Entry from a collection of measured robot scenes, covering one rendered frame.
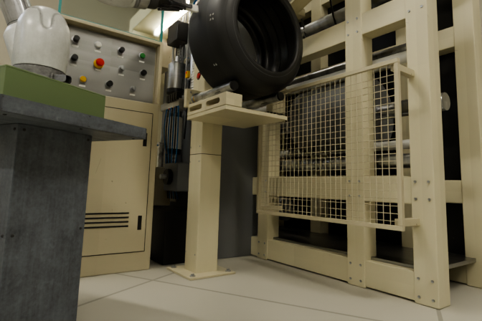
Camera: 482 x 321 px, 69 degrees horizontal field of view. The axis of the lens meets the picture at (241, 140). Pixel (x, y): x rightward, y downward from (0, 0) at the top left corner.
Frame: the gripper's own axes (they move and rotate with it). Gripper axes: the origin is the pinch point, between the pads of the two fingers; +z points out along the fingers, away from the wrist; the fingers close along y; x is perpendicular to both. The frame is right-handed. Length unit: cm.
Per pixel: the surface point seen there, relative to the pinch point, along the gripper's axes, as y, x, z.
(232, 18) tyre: -15.8, 9.1, 10.9
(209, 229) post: 28, 105, 17
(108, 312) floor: -1, 119, -44
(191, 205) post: 36, 92, 11
